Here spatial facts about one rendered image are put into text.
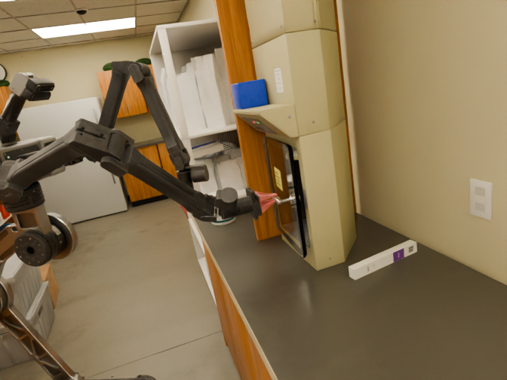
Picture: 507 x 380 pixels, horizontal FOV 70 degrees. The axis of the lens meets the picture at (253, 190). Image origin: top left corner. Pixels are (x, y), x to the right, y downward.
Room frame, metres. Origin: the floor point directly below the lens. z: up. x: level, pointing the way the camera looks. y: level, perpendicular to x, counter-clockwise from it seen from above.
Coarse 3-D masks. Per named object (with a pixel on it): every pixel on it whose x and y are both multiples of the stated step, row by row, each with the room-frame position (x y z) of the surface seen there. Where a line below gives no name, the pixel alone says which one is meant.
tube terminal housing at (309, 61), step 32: (320, 32) 1.15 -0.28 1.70; (256, 64) 1.41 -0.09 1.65; (288, 64) 1.12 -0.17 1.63; (320, 64) 1.14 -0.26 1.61; (288, 96) 1.15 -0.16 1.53; (320, 96) 1.14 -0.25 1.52; (320, 128) 1.14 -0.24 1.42; (320, 160) 1.13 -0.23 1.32; (320, 192) 1.13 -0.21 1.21; (320, 224) 1.13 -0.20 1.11; (352, 224) 1.28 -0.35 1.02; (320, 256) 1.12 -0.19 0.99
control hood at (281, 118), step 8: (272, 104) 1.29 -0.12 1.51; (280, 104) 1.22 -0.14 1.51; (288, 104) 1.15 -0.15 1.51; (240, 112) 1.30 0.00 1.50; (248, 112) 1.19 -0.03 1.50; (256, 112) 1.12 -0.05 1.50; (264, 112) 1.09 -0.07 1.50; (272, 112) 1.10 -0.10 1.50; (280, 112) 1.10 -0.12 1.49; (288, 112) 1.11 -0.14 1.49; (264, 120) 1.12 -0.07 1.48; (272, 120) 1.10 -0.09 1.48; (280, 120) 1.10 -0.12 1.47; (288, 120) 1.11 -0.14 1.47; (296, 120) 1.12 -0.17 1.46; (256, 128) 1.39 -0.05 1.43; (272, 128) 1.16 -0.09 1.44; (280, 128) 1.10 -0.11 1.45; (288, 128) 1.11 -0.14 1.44; (296, 128) 1.11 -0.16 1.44; (288, 136) 1.12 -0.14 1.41; (296, 136) 1.12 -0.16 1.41
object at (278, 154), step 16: (272, 144) 1.30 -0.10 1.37; (272, 160) 1.33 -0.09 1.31; (288, 160) 1.13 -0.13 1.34; (272, 176) 1.37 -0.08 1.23; (288, 176) 1.16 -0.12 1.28; (288, 192) 1.18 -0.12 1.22; (288, 208) 1.21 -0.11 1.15; (288, 224) 1.25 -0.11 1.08; (288, 240) 1.28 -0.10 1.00; (304, 256) 1.12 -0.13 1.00
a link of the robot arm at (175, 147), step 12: (132, 72) 1.47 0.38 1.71; (144, 84) 1.49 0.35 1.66; (144, 96) 1.49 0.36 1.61; (156, 96) 1.49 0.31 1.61; (156, 108) 1.48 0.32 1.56; (156, 120) 1.48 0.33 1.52; (168, 120) 1.48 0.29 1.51; (168, 132) 1.47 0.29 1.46; (168, 144) 1.46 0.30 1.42; (180, 144) 1.48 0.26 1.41; (180, 156) 1.45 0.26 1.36
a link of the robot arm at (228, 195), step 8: (216, 192) 1.12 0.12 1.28; (224, 192) 1.10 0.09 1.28; (232, 192) 1.11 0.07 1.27; (216, 200) 1.09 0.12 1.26; (224, 200) 1.08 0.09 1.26; (232, 200) 1.09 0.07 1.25; (216, 208) 1.11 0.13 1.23; (224, 208) 1.11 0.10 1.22; (232, 208) 1.11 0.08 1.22; (200, 216) 1.13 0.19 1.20; (208, 216) 1.12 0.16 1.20; (216, 216) 1.12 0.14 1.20
